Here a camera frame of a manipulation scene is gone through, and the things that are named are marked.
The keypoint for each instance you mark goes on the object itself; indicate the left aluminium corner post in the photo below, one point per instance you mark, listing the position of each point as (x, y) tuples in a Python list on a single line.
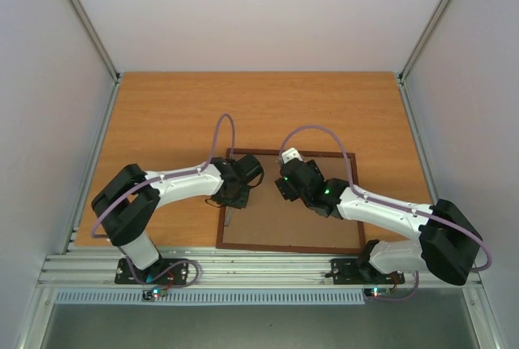
[(84, 19)]

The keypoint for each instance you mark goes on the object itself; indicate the left small circuit board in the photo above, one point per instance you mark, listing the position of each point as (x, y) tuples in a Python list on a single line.
[(154, 294)]

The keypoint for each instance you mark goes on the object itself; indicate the right small circuit board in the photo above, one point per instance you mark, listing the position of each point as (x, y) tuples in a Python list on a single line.
[(379, 292)]

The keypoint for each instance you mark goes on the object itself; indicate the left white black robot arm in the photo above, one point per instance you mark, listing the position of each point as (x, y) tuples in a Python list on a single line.
[(125, 206)]

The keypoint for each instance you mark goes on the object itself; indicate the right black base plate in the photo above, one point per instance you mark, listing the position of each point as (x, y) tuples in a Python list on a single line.
[(347, 271)]

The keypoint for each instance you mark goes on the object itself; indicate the grey slotted cable duct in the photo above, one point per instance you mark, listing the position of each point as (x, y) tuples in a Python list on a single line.
[(214, 297)]

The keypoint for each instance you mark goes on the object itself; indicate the right aluminium corner post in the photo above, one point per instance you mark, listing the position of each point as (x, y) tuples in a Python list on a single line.
[(433, 22)]

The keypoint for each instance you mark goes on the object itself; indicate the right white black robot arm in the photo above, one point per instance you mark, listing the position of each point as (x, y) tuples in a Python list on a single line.
[(437, 238)]

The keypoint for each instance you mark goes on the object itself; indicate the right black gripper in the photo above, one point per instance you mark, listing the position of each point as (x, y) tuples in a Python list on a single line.
[(285, 188)]

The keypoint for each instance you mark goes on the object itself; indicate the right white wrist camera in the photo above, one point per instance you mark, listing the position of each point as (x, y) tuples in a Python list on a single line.
[(289, 155)]

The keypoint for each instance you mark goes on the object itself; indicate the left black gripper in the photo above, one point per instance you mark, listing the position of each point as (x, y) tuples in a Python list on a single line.
[(241, 204)]

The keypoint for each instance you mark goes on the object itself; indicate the brown wooden picture frame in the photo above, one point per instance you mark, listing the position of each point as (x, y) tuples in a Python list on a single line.
[(271, 224)]

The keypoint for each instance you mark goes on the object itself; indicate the aluminium rail front beam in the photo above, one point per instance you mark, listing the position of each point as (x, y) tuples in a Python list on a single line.
[(96, 267)]

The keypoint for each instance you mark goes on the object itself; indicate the small circuit board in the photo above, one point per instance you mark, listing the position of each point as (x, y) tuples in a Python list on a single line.
[(379, 292), (154, 294)]

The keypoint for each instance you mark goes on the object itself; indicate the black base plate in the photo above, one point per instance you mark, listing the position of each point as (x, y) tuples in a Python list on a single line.
[(163, 272), (347, 271)]

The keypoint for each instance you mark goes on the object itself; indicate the aluminium corner post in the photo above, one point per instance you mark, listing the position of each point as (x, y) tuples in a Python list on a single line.
[(84, 19), (433, 22)]

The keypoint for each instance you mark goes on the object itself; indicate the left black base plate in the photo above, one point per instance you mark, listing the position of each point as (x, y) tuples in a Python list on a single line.
[(163, 272)]

